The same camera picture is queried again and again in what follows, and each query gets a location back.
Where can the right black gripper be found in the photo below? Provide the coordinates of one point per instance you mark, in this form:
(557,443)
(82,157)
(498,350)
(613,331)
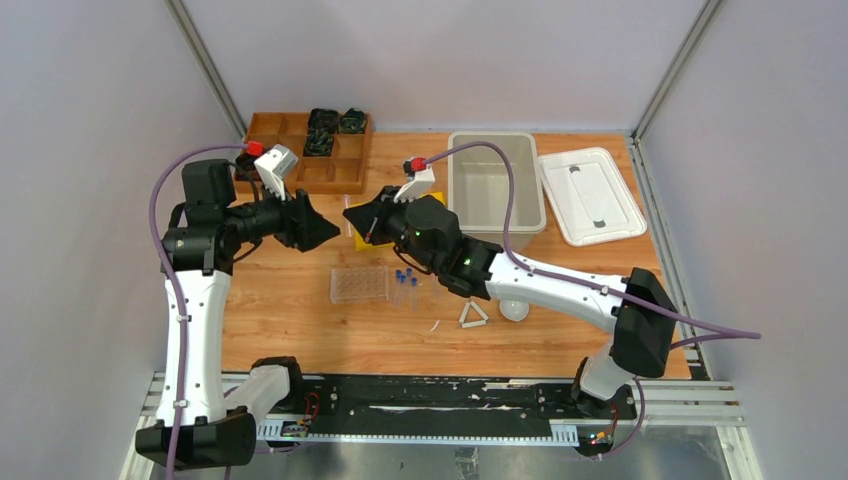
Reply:
(379,212)

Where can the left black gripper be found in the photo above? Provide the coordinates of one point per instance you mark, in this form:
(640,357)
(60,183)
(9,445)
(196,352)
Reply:
(294,218)

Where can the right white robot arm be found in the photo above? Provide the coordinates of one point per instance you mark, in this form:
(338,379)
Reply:
(634,310)

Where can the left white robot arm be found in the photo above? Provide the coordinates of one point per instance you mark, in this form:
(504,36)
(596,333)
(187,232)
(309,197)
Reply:
(198,423)

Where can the wooden compartment tray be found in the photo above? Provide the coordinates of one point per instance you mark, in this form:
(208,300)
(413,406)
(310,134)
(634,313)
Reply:
(333,147)

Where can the clear plastic tube rack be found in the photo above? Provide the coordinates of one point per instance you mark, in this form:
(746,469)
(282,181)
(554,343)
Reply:
(360,284)

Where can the grey plastic bin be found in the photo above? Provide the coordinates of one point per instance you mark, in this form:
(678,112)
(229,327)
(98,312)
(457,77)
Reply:
(478,187)

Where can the white clay triangle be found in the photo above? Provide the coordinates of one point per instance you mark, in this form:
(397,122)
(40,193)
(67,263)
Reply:
(472,315)

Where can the white porcelain dish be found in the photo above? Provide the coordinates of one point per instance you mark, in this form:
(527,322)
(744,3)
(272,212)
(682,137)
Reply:
(513,310)

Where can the white plastic bin lid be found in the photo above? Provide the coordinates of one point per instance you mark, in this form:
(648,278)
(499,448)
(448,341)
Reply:
(589,197)

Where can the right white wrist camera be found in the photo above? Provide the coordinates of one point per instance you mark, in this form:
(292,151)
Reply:
(419,179)

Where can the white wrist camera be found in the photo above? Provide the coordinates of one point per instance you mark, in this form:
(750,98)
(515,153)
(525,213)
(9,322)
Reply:
(273,166)
(419,179)

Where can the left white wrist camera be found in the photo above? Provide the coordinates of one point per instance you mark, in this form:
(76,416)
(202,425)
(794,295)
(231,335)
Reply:
(273,166)

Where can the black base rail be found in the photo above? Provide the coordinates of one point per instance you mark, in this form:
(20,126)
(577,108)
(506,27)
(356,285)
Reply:
(449,410)

